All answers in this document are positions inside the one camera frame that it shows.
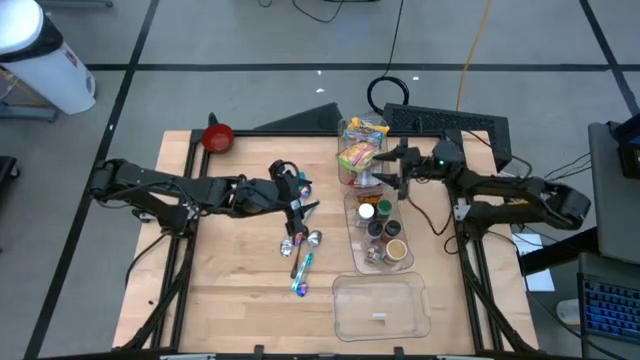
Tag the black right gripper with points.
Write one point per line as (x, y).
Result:
(435, 160)

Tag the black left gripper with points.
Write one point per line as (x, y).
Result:
(260, 195)

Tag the red ramen noodle packet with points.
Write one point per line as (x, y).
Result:
(370, 178)

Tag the green ramen noodle packet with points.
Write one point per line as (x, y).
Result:
(357, 156)

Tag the green-lid spice jar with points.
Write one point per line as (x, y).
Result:
(384, 207)

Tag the white-lid seasoning jar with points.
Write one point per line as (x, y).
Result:
(365, 211)

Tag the black-lid orange spice jar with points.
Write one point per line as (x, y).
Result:
(392, 227)

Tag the garlic powder jar purple label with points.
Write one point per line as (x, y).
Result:
(374, 229)

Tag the furikake jar tan lid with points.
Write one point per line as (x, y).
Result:
(396, 249)

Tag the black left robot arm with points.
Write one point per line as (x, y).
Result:
(150, 180)

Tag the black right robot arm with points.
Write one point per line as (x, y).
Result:
(525, 200)

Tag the orange taco mix packet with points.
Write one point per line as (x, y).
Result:
(370, 197)

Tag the narrow clear plastic bin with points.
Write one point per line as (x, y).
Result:
(352, 250)
(345, 176)

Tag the red bowl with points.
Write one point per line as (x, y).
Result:
(218, 138)

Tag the black corner clamp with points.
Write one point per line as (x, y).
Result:
(213, 121)

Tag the wide clear plastic bin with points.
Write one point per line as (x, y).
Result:
(380, 305)

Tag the white paper sheet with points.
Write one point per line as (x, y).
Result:
(530, 250)

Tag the black edge clamp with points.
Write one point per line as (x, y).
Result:
(259, 351)
(398, 352)

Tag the white computer mouse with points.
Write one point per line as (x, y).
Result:
(567, 311)

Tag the black box device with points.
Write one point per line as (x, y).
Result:
(631, 150)

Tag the backlit computer keyboard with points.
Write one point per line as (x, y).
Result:
(610, 310)

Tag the grey desk foot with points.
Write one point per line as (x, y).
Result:
(30, 112)

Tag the white trash bin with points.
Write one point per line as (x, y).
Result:
(40, 55)

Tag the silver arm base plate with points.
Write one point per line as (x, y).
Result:
(142, 216)
(461, 212)

